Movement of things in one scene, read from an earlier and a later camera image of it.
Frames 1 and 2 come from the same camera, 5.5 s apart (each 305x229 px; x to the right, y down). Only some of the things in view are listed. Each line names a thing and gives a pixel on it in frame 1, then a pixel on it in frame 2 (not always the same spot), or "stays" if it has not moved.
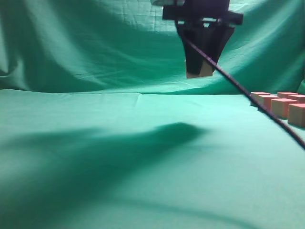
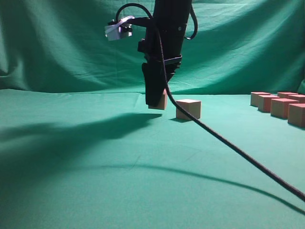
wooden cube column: (265, 100) stays
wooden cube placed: (206, 69) → (194, 106)
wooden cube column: (279, 107) stays
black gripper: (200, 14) → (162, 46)
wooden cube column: (300, 98) stays
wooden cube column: (296, 114) stays
